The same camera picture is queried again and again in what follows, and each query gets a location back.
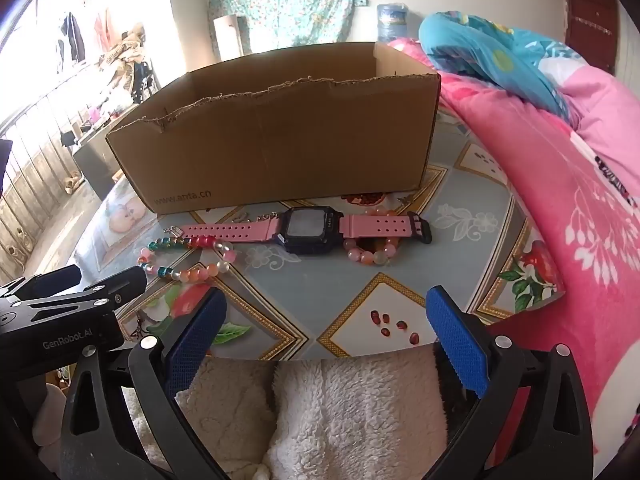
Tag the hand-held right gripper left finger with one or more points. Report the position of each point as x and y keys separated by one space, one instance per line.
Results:
x=195 y=340

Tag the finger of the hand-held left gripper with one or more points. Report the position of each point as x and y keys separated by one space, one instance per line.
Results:
x=55 y=280
x=120 y=285

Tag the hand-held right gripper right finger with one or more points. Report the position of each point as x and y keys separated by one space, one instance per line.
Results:
x=460 y=340

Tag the small silver charm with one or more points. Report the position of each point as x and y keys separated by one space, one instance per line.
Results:
x=173 y=230

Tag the gold pendant with silver spring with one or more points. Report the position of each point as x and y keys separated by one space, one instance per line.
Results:
x=270 y=216

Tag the brown cardboard box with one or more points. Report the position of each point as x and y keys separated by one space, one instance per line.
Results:
x=280 y=150

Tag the beige shoes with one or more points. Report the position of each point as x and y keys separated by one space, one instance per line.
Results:
x=72 y=183

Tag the grey cabinet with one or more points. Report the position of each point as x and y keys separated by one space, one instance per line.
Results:
x=95 y=160

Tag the fruit print tablecloth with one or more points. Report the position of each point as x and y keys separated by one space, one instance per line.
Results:
x=320 y=290

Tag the white fleece clothing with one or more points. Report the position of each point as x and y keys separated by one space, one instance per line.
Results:
x=340 y=410

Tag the pink floral blanket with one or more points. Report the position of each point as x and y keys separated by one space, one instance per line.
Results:
x=540 y=200

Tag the wheelchair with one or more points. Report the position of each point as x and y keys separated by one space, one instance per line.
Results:
x=142 y=80

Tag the pile of clothes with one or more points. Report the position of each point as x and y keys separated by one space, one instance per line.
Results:
x=125 y=55

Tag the dark hanging clothes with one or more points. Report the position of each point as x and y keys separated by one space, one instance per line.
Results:
x=72 y=35

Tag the pink hanging cloth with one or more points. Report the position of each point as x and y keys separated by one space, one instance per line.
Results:
x=102 y=30

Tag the white board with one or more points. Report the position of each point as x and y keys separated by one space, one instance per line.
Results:
x=227 y=35

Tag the blue printed quilt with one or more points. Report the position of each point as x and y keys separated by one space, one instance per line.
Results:
x=480 y=55

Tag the blue water bottle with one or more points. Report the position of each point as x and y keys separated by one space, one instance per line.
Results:
x=392 y=20

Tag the floral teal curtain cloth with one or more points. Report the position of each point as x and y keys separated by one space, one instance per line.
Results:
x=290 y=0

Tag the dark red door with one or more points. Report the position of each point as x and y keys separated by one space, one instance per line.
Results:
x=590 y=20

